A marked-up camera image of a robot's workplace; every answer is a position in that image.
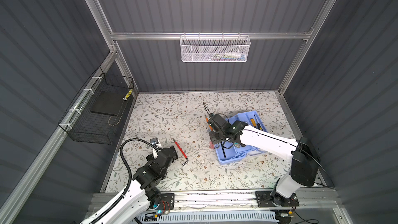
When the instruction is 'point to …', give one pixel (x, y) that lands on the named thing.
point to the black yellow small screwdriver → (258, 126)
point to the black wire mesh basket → (94, 115)
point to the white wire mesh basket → (215, 48)
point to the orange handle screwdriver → (253, 122)
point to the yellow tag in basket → (128, 95)
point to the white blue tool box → (229, 152)
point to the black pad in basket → (109, 102)
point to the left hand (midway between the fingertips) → (166, 150)
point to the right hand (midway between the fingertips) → (214, 136)
